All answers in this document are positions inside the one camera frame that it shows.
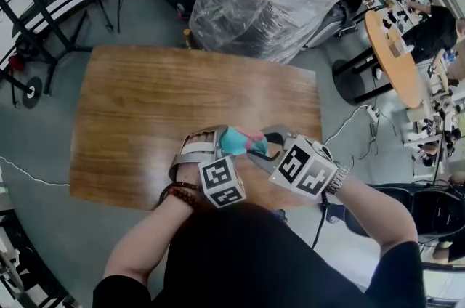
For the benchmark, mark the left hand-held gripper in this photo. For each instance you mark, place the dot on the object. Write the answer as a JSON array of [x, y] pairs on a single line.
[[221, 183]]

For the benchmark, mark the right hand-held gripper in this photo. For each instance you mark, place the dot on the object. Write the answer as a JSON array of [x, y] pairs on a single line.
[[305, 172]]

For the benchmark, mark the pink and teal brush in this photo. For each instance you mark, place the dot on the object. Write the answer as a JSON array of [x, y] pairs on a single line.
[[256, 143]]

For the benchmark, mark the teal egg-shaped holder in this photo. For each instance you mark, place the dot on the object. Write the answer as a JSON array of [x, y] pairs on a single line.
[[232, 143]]

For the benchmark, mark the person's left forearm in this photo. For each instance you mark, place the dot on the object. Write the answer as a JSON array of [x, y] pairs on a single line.
[[145, 245]]

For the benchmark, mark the person's right forearm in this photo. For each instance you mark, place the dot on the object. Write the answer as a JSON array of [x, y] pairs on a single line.
[[378, 215]]

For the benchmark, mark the brown bottle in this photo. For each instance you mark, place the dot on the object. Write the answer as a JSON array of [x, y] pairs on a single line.
[[187, 38]]

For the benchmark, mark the person's left hand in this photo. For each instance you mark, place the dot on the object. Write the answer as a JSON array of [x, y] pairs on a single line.
[[189, 175]]

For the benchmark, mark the silver wristwatch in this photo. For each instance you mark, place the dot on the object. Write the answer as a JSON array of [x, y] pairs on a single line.
[[337, 179]]

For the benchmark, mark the person's black clothing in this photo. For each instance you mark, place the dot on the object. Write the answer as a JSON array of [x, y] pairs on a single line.
[[254, 263]]

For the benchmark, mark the white power strip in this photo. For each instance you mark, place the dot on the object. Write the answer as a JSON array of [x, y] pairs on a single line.
[[373, 111]]

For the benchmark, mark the grey black machine base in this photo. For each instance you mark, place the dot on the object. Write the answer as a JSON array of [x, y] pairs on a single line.
[[327, 27]]

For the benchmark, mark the plastic-wrapped machine stack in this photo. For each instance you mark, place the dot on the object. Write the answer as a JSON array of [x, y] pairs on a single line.
[[261, 1]]

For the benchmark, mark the round orange table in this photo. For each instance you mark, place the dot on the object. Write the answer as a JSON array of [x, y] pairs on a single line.
[[396, 56]]

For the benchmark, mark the black office chair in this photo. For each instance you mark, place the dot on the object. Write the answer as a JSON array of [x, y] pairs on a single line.
[[417, 208]]

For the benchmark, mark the black monitor stand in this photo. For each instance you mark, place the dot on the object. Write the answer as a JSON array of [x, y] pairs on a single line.
[[29, 27]]

